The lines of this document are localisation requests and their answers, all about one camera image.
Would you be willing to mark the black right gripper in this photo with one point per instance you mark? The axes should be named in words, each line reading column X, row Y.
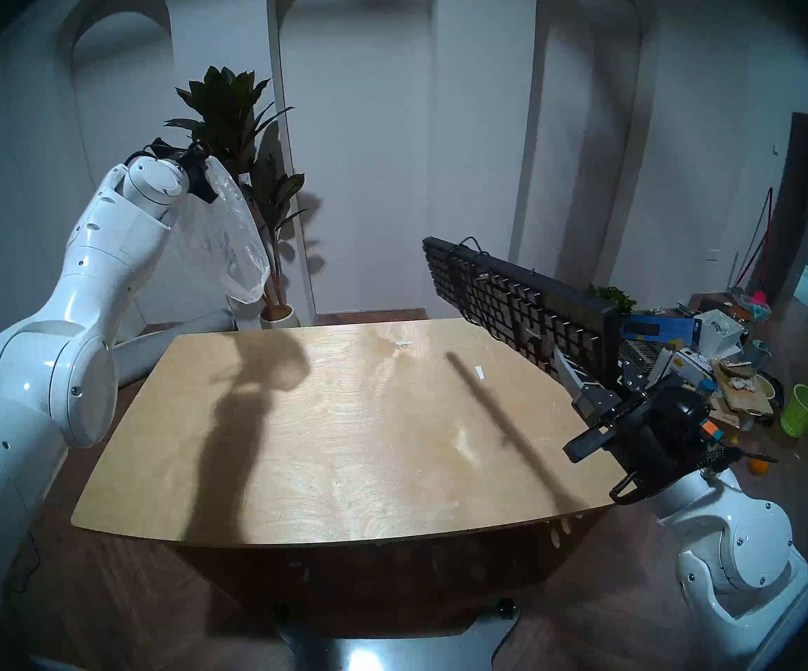
column 676, row 432

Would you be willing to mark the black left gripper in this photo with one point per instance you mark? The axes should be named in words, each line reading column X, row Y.
column 199, row 170

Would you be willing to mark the clear plastic bag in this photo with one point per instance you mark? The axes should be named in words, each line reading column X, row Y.
column 229, row 243

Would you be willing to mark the black computer keyboard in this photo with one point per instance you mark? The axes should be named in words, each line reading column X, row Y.
column 516, row 306

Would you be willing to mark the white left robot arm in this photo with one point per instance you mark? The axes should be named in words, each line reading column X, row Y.
column 96, row 257

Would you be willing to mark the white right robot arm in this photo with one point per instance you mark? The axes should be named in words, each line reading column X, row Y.
column 746, row 537

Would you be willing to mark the blue keyboard box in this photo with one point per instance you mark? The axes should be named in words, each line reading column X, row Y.
column 655, row 327

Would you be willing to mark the tall potted plant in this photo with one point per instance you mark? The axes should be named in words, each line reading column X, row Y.
column 225, row 110

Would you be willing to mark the white paper roll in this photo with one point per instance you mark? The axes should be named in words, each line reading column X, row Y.
column 659, row 365

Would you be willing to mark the small potted plant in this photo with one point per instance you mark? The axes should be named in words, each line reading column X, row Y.
column 620, row 300

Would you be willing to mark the white printed carton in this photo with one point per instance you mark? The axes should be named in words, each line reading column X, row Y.
column 690, row 364

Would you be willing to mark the brown cardboard box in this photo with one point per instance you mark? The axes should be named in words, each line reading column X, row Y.
column 725, row 418

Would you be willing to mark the white plastic container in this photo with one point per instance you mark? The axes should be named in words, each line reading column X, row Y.
column 718, row 334

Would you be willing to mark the grey bowl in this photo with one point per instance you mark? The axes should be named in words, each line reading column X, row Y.
column 738, row 369

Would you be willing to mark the wooden cutting board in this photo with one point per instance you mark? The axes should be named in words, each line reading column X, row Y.
column 746, row 397

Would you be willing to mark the teal mug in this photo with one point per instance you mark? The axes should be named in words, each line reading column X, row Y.
column 758, row 355

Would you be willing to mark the orange fruit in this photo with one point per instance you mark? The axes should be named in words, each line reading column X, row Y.
column 760, row 467

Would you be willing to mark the green waste basket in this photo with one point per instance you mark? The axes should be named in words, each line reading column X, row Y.
column 802, row 411

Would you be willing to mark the dark brown door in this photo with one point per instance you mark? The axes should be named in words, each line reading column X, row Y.
column 799, row 208

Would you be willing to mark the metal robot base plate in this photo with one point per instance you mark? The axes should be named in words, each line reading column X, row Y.
column 390, row 652

